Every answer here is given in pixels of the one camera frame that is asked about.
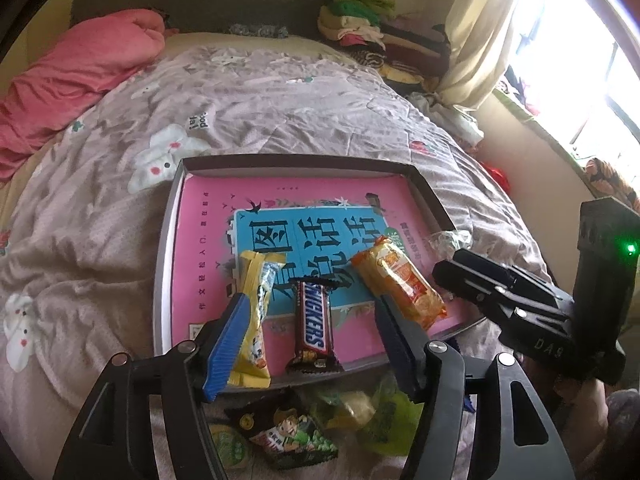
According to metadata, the green packet with yellow pastry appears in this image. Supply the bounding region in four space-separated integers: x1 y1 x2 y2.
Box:
310 385 381 433

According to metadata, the red plastic bag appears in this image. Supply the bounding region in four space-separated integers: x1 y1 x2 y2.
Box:
482 160 513 196

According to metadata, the person's right hand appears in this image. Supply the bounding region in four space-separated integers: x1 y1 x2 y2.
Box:
525 360 608 456

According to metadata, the pink tray box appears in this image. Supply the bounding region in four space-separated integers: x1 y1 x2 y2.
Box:
152 156 481 391

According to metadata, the window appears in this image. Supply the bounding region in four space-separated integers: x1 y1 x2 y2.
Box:
500 0 640 161

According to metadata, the green cartoon print packet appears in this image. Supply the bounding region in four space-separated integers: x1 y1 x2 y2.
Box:
357 375 426 456

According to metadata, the orange and dark patterned cloth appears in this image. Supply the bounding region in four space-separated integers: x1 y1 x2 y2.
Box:
582 157 640 211

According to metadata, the orange snack packet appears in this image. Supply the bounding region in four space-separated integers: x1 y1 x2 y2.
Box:
350 237 448 331

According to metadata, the pink and blue book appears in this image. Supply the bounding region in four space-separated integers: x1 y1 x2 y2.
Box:
170 172 473 366

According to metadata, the person's right forearm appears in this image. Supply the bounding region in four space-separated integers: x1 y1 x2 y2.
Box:
605 387 640 480

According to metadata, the round green topped snack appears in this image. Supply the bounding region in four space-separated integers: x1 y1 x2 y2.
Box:
207 422 251 468

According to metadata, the heap of colourful clothes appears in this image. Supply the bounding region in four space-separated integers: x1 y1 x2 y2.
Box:
500 72 546 116

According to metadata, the yellow snack packet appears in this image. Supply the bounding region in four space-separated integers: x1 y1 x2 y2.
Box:
227 250 287 390

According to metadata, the black and green snack packet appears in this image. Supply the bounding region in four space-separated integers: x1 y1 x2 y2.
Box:
225 395 338 471

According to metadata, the brown chocolate bar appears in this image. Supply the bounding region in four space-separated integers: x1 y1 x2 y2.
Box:
286 277 345 376

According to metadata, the pink duvet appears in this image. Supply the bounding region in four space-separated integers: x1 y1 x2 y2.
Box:
0 9 168 183

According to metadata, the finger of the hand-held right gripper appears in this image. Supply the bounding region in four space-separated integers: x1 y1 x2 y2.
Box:
432 260 546 331
452 249 573 311

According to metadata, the green sill cover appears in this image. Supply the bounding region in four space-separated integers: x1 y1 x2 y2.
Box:
492 87 601 171

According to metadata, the clear pastry packet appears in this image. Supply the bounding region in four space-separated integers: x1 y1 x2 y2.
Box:
425 230 473 262

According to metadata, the cream curtain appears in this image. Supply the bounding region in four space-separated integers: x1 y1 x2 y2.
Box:
440 0 531 108

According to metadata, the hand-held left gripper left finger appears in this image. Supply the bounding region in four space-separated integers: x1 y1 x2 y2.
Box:
52 292 251 480

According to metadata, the white crumpled garment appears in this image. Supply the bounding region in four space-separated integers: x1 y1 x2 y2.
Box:
407 87 486 148

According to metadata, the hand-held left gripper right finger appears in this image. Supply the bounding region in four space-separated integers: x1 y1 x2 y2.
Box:
375 300 571 480

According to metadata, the pile of folded clothes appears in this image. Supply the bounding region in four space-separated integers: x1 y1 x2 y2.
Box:
317 0 451 86

